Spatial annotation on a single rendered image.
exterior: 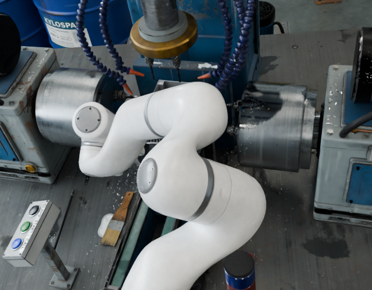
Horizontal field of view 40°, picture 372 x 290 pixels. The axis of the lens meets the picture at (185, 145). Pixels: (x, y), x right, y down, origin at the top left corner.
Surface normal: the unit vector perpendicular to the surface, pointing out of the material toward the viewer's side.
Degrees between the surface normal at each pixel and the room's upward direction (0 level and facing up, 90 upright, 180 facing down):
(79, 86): 13
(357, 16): 0
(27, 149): 90
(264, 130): 50
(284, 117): 32
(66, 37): 90
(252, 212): 70
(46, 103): 39
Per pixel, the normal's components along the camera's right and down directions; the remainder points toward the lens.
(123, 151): 0.33, 0.61
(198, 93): -0.22, -0.61
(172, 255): 0.02, -0.58
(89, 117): -0.23, -0.20
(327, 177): -0.25, 0.74
